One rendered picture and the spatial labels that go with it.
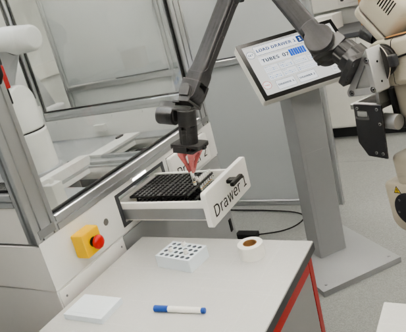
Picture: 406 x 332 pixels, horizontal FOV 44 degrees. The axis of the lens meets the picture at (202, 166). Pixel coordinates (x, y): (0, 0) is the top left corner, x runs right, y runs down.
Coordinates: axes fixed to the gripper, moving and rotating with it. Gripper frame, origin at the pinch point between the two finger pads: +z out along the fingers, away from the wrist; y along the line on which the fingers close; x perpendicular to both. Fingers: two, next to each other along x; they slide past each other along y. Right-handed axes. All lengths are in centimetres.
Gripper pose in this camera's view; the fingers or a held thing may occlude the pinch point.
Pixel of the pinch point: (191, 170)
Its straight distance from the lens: 155.1
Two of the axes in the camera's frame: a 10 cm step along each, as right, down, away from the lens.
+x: -4.5, 3.5, -8.2
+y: -8.9, -1.0, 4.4
